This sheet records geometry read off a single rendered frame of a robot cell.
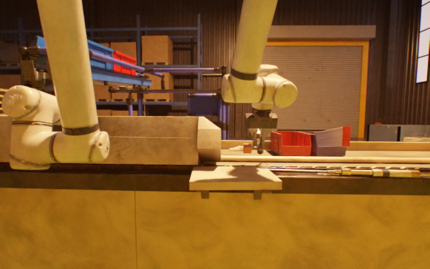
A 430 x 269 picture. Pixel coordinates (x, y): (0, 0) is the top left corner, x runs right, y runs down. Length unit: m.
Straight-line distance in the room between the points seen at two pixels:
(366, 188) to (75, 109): 1.03
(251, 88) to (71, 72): 0.48
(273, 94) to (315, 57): 11.69
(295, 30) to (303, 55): 1.22
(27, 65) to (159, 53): 9.61
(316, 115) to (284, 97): 11.39
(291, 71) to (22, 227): 11.47
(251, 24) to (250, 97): 0.21
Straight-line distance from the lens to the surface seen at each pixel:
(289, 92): 0.74
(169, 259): 1.07
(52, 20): 0.64
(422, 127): 6.87
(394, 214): 1.16
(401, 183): 1.14
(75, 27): 0.63
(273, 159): 1.28
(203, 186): 0.72
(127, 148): 0.96
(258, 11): 0.63
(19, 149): 0.75
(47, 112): 0.76
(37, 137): 0.73
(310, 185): 0.97
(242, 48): 0.65
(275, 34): 11.68
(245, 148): 0.96
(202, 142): 0.85
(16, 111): 0.74
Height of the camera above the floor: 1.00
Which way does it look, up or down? 5 degrees down
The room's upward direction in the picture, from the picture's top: straight up
